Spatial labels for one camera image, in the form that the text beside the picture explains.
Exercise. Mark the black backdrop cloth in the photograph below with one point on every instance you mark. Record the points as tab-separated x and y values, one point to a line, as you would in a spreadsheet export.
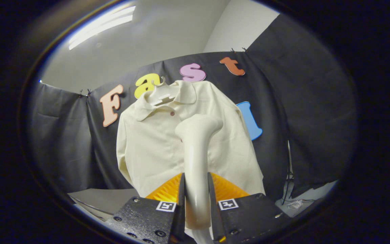
300	101

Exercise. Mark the white garment steamer head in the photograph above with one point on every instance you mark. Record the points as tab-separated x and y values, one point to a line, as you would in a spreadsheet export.
195	152

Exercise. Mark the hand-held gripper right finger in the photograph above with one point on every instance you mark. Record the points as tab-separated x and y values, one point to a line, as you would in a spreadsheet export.
215	217

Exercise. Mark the white plastic hanger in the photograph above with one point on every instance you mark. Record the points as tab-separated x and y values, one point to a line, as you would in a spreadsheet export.
161	95

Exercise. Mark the grey cabinet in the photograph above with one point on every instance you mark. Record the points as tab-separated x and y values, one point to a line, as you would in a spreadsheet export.
107	200

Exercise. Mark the ceiling light panel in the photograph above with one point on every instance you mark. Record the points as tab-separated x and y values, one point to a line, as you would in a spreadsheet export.
100	25

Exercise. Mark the cream button-up shirt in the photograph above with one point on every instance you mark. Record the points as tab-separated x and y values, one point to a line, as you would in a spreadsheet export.
147	145

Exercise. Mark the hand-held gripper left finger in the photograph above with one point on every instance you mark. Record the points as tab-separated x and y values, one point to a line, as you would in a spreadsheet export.
180	220

